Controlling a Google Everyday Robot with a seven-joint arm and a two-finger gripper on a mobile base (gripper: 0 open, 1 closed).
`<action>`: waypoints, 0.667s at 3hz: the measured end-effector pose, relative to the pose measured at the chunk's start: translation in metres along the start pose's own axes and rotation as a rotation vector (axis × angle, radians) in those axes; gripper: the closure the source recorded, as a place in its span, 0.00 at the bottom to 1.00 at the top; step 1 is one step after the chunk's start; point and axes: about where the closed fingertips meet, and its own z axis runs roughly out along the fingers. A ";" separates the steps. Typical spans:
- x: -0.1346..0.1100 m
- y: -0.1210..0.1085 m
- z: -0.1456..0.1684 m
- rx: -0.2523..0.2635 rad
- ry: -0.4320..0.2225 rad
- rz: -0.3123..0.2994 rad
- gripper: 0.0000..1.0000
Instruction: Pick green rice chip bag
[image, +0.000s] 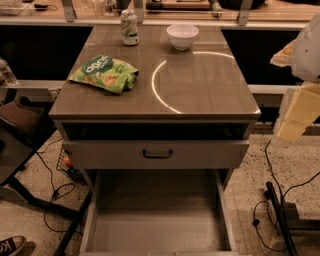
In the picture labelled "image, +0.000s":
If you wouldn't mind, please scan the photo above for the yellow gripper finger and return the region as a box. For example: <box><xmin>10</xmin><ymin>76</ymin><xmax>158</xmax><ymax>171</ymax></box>
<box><xmin>275</xmin><ymin>82</ymin><xmax>320</xmax><ymax>142</ymax></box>

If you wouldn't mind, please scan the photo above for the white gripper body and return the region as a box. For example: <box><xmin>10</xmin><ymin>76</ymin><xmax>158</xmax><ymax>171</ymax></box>
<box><xmin>291</xmin><ymin>12</ymin><xmax>320</xmax><ymax>82</ymax></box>

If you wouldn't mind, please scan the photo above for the green rice chip bag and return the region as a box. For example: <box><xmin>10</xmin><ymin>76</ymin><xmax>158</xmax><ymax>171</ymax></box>
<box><xmin>69</xmin><ymin>55</ymin><xmax>138</xmax><ymax>94</ymax></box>

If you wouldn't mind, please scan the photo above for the black stand leg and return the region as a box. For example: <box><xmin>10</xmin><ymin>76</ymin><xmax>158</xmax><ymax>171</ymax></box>
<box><xmin>266</xmin><ymin>182</ymin><xmax>298</xmax><ymax>256</ymax></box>

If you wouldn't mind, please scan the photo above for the white ceramic bowl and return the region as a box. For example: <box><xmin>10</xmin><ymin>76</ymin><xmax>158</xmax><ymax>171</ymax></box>
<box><xmin>166</xmin><ymin>24</ymin><xmax>199</xmax><ymax>50</ymax></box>

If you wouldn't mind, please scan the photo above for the grey cabinet with drawers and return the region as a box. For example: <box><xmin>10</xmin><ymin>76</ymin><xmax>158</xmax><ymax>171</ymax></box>
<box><xmin>48</xmin><ymin>25</ymin><xmax>262</xmax><ymax>256</ymax></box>

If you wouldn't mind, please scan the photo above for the open bottom drawer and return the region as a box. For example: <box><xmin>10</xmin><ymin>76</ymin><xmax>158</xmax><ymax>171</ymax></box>
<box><xmin>79</xmin><ymin>170</ymin><xmax>239</xmax><ymax>256</ymax></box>

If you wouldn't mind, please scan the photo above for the dark side table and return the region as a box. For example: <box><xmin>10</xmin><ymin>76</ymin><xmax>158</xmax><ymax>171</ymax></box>
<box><xmin>0</xmin><ymin>96</ymin><xmax>77</xmax><ymax>219</ymax></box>

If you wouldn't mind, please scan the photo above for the clear plastic bottle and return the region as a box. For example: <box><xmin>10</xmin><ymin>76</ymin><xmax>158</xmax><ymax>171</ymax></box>
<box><xmin>0</xmin><ymin>58</ymin><xmax>18</xmax><ymax>86</ymax></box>

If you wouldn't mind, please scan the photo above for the black white sneaker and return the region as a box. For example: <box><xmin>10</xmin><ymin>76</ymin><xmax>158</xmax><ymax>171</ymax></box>
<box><xmin>0</xmin><ymin>236</ymin><xmax>26</xmax><ymax>256</ymax></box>

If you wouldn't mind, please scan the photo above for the black floor cable right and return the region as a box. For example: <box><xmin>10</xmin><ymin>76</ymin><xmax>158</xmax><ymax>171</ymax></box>
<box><xmin>252</xmin><ymin>139</ymin><xmax>320</xmax><ymax>253</ymax></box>

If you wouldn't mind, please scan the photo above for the black floor cable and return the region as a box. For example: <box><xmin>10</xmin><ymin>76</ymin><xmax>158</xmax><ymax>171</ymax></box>
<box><xmin>252</xmin><ymin>139</ymin><xmax>320</xmax><ymax>253</ymax></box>
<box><xmin>34</xmin><ymin>137</ymin><xmax>84</xmax><ymax>236</ymax></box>

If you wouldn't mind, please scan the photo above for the black drawer handle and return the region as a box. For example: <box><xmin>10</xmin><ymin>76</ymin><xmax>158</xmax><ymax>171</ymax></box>
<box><xmin>142</xmin><ymin>149</ymin><xmax>173</xmax><ymax>159</ymax></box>

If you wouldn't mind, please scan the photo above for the wire basket with balls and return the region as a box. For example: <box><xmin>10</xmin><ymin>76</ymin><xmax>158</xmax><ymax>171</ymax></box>
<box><xmin>56</xmin><ymin>149</ymin><xmax>83</xmax><ymax>180</ymax></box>

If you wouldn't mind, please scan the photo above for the black floor cable left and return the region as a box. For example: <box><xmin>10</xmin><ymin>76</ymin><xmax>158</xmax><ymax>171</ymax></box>
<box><xmin>34</xmin><ymin>137</ymin><xmax>84</xmax><ymax>236</ymax></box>

